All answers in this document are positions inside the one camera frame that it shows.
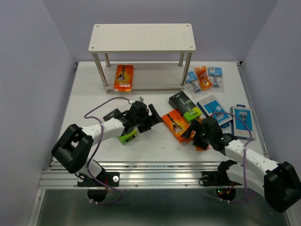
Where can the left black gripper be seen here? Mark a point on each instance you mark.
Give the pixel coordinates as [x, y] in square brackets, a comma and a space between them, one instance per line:
[154, 118]

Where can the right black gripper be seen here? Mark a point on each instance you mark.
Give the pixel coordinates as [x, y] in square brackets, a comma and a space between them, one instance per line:
[196, 141]

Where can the orange razor box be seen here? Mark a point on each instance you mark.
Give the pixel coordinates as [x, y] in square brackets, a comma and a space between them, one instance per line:
[177, 126]
[124, 78]

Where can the black green razor box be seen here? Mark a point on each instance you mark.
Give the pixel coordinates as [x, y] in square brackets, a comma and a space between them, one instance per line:
[184, 105]
[128, 137]

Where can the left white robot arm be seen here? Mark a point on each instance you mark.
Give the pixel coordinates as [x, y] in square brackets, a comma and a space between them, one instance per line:
[72, 149]

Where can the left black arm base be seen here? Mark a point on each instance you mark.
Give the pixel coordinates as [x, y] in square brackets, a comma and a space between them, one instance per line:
[100, 173]

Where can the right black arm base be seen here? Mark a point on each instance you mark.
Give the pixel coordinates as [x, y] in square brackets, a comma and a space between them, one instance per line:
[219, 177]

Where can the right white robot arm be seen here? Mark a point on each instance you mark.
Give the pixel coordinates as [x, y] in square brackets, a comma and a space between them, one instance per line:
[277, 182]

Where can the white two-tier shelf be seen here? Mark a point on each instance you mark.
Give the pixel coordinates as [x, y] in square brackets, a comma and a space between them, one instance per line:
[144, 39]

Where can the blue razor pack middle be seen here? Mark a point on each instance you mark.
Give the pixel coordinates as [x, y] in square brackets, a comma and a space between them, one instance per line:
[210, 106]

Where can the blue blister razor pack left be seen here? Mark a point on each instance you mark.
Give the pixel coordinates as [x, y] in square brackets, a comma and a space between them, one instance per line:
[193, 86]

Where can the blue blister razor pack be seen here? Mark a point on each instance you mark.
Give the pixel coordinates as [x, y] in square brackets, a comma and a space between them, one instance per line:
[215, 76]
[193, 86]

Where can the orange razor bag top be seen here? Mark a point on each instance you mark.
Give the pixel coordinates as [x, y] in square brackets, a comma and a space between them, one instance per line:
[201, 73]

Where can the blue razor pack far right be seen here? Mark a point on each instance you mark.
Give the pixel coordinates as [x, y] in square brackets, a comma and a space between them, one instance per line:
[242, 125]

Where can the blue blister razor pack right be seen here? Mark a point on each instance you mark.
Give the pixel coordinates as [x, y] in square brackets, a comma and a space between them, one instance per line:
[215, 76]

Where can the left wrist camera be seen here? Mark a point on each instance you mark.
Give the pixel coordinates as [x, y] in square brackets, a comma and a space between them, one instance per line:
[140, 99]

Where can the aluminium rail frame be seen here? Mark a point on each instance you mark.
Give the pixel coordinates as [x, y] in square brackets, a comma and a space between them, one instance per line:
[155, 159]

